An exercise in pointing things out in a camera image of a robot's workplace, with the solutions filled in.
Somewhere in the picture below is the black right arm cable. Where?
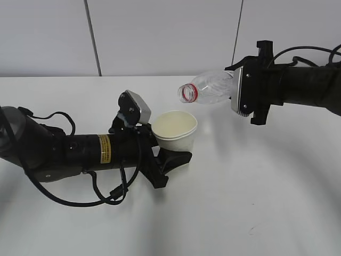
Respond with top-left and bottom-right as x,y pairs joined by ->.
267,44 -> 341,67

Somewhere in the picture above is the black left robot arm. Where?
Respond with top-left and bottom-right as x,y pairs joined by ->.
2,106 -> 192,188

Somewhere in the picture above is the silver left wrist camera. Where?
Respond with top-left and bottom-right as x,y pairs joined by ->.
117,90 -> 151,127

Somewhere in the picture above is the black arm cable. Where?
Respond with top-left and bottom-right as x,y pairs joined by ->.
267,44 -> 341,67
0,106 -> 142,207

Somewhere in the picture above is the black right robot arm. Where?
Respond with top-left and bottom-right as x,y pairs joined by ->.
225,41 -> 340,125

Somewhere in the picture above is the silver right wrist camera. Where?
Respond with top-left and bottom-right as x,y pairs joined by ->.
231,66 -> 254,117

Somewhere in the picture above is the white paper cup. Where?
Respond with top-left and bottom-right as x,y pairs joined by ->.
151,110 -> 198,152

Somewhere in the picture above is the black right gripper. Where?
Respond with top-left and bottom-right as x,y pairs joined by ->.
224,40 -> 283,125

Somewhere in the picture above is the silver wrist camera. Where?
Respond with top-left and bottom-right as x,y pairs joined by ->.
117,90 -> 151,127
231,66 -> 254,117

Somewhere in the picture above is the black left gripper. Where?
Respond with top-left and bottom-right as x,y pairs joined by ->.
109,117 -> 192,189

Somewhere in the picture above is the clear plastic water bottle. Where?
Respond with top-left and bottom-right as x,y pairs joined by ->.
178,70 -> 234,105

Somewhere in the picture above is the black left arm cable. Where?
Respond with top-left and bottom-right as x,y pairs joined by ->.
0,106 -> 142,207

